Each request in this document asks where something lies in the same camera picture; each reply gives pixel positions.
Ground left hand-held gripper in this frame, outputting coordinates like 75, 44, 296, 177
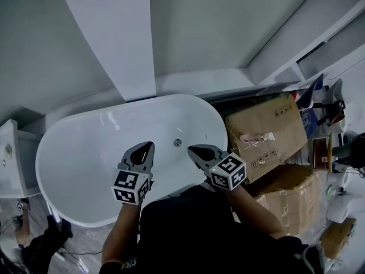
110, 142, 156, 206

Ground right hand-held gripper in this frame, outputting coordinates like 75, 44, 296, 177
187, 144, 248, 192

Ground person's left forearm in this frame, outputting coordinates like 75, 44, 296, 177
101, 200, 142, 265

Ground person's right forearm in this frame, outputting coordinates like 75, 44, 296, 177
226, 184, 285, 240

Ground white oval bathtub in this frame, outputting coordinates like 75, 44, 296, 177
35, 93, 229, 229

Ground clear spray bottle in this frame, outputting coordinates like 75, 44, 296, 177
239, 132, 277, 144

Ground plain cardboard box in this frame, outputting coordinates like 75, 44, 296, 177
225, 93, 309, 184

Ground person's black clothing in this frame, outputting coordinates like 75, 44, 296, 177
100, 181, 326, 274

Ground tape-wrapped cardboard box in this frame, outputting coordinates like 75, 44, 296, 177
250, 164, 321, 237

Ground white tubes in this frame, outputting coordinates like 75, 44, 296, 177
55, 251, 87, 273

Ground blue chair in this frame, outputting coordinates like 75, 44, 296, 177
295, 73, 325, 131

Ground white vanity cabinet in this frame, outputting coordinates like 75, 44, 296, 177
0, 118, 44, 200

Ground grey chair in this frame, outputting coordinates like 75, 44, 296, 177
324, 78, 345, 125

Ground small cardboard box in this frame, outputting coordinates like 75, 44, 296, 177
319, 217, 358, 260

